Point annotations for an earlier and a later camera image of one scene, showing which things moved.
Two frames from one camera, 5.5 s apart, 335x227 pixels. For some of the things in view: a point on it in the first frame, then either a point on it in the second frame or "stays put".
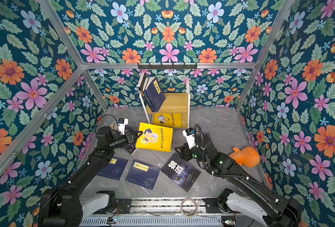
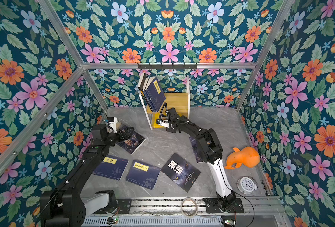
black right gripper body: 189,153 to 171,128
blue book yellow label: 154,95 stays put
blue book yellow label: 153,95 stays put
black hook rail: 167,65 stays put
